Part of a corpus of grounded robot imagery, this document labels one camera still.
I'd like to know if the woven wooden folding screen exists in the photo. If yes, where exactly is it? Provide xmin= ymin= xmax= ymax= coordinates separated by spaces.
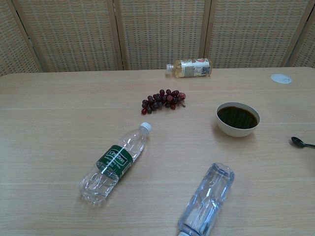
xmin=0 ymin=0 xmax=315 ymax=77

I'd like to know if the green label water bottle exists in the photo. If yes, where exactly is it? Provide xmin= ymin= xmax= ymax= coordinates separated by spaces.
xmin=78 ymin=122 xmax=153 ymax=206

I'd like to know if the red grape bunch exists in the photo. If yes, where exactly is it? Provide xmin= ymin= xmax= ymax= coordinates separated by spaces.
xmin=141 ymin=89 xmax=187 ymax=116

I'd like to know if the white round table grommet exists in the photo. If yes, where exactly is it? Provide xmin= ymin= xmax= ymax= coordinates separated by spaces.
xmin=270 ymin=73 xmax=293 ymax=85

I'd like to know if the white cup with black interior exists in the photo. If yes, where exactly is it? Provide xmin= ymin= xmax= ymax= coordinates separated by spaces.
xmin=216 ymin=102 xmax=261 ymax=138

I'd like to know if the yellow tea bottle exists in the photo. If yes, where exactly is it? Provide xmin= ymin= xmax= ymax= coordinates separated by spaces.
xmin=165 ymin=58 xmax=212 ymax=79

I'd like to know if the black plastic spoon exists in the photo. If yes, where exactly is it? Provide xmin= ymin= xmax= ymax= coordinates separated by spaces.
xmin=291 ymin=136 xmax=315 ymax=149

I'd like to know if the crushed clear plastic bottle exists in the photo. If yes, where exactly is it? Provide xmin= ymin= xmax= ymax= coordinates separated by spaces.
xmin=177 ymin=162 xmax=235 ymax=236

